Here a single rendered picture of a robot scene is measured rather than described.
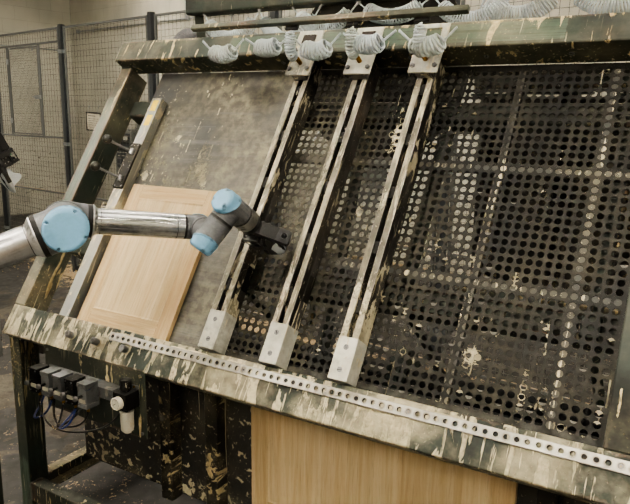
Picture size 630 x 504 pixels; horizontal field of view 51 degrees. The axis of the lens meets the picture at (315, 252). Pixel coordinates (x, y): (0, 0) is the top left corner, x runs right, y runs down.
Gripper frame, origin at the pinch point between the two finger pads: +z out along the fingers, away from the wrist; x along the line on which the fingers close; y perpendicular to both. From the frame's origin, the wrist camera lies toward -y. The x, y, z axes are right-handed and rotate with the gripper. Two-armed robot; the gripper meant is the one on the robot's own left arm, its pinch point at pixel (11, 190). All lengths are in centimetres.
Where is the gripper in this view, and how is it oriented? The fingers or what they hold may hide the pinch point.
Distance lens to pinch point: 263.3
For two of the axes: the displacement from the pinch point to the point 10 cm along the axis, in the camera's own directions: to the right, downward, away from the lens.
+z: 2.9, 8.0, 5.3
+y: 5.8, -5.9, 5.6
